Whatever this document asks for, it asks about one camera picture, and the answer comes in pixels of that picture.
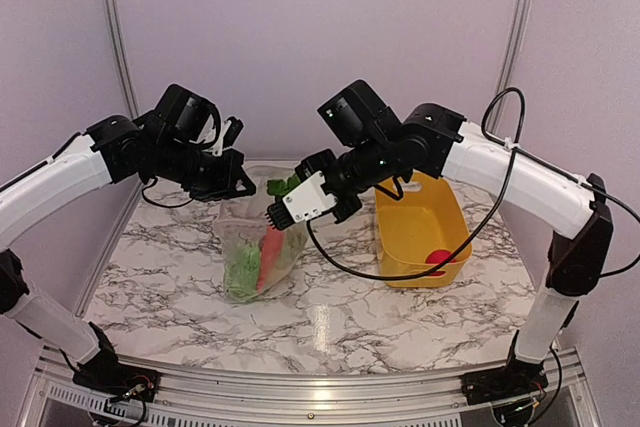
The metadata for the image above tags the right aluminium frame post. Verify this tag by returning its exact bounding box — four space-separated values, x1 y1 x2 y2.
492 0 540 98

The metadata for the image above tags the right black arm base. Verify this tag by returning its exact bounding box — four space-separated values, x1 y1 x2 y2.
461 363 549 405

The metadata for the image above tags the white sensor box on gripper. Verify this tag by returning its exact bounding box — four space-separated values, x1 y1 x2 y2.
266 171 337 231

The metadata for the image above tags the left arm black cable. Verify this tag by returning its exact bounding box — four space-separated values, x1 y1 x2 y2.
140 176 199 209

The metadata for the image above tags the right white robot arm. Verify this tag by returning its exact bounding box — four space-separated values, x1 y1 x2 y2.
278 96 613 395

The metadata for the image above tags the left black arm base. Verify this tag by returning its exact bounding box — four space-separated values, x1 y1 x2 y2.
73 363 160 402

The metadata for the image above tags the left white sensor box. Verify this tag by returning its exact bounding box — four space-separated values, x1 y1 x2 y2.
204 116 244 157

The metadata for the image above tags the left aluminium frame post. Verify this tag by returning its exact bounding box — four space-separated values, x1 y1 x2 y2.
103 0 140 118

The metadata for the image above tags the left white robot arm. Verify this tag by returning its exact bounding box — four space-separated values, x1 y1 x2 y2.
1 112 255 392

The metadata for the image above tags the green toy pepper back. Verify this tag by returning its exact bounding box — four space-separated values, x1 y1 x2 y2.
224 243 261 301

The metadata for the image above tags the red toy fruit front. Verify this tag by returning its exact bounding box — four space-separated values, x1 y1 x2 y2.
425 249 451 278

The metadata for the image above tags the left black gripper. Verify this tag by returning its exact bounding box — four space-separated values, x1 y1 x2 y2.
152 135 255 201

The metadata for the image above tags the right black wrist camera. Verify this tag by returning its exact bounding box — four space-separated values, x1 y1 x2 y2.
317 79 401 148

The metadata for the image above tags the aluminium frame post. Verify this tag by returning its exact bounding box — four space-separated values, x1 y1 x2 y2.
103 0 140 118
492 0 540 98

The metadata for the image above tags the clear zip top bag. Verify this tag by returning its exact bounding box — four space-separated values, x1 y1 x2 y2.
214 169 308 303

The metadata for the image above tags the aluminium front rail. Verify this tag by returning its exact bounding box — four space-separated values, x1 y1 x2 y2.
19 341 601 427

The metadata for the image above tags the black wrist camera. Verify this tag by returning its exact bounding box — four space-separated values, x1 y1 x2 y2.
152 84 222 149
317 79 401 148

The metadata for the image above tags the orange toy carrot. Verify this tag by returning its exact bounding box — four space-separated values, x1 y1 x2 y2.
255 176 301 293

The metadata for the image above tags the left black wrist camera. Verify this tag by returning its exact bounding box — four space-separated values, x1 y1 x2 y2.
152 84 222 149

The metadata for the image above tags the yellow plastic basket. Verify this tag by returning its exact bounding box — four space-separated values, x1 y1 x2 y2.
374 172 469 278

